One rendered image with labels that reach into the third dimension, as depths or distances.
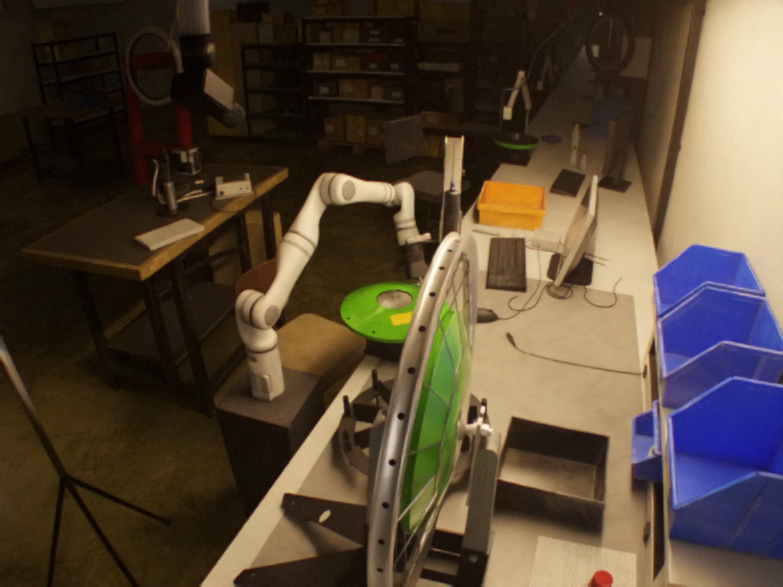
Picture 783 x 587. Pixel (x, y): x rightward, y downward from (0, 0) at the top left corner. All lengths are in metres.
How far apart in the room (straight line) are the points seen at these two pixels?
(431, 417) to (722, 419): 0.53
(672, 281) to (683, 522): 0.72
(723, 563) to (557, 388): 0.82
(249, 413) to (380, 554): 1.04
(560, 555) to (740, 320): 0.61
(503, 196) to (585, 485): 1.82
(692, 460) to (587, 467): 0.41
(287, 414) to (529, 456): 0.67
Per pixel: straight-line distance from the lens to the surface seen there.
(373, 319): 1.45
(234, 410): 1.56
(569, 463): 1.33
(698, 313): 1.18
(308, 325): 2.29
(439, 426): 0.62
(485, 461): 0.75
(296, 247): 1.44
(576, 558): 1.17
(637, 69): 4.73
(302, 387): 1.60
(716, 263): 1.39
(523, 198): 2.79
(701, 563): 0.86
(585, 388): 1.56
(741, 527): 0.84
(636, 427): 1.39
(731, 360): 1.02
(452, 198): 1.23
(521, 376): 1.56
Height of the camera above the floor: 1.87
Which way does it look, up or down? 30 degrees down
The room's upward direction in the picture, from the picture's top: straight up
